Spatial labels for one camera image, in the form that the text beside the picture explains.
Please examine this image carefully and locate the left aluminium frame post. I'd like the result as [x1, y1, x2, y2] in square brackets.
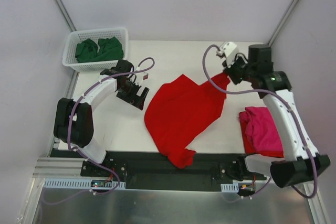
[39, 0, 79, 32]

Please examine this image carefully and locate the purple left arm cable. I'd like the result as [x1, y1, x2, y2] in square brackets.
[41, 57, 155, 205]

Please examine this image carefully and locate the white cable duct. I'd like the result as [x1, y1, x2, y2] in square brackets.
[220, 183, 239, 193]
[44, 178, 126, 190]

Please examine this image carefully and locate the folded pink t shirt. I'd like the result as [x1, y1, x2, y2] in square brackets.
[239, 106, 283, 152]

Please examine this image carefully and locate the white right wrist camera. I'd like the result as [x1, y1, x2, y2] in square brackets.
[216, 41, 239, 65]

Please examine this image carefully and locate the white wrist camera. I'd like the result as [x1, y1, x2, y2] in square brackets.
[216, 41, 239, 65]
[142, 72, 149, 80]

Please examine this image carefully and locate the aluminium frame post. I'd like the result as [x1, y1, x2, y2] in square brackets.
[39, 0, 79, 32]
[267, 0, 301, 46]

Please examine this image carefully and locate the left white cable duct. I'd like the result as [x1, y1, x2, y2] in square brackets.
[44, 178, 126, 190]

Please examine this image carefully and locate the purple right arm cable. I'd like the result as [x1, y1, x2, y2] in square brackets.
[202, 44, 319, 204]

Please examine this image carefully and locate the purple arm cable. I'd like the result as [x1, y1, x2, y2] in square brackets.
[41, 57, 155, 205]
[202, 44, 319, 204]

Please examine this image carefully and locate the aluminium front rail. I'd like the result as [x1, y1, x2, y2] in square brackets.
[33, 140, 85, 176]

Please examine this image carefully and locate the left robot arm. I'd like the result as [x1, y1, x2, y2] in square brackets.
[53, 59, 149, 176]

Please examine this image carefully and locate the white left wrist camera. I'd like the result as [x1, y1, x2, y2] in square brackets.
[142, 72, 149, 80]

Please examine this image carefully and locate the white plastic basket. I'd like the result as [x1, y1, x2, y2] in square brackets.
[62, 27, 129, 72]

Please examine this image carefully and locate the green t shirt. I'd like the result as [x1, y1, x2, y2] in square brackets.
[75, 37, 124, 63]

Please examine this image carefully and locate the right white cable duct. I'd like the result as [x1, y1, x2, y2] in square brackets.
[220, 183, 239, 193]

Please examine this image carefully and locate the folded red t shirt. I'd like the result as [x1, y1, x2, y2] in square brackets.
[239, 119, 284, 158]

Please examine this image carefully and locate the red t shirt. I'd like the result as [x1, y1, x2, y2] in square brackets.
[144, 73, 230, 169]
[239, 119, 284, 158]

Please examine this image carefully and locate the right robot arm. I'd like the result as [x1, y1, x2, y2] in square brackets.
[217, 41, 330, 188]

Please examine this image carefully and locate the right aluminium frame post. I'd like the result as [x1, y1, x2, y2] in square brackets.
[267, 0, 301, 46]

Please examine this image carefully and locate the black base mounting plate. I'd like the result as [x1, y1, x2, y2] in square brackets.
[51, 150, 267, 190]

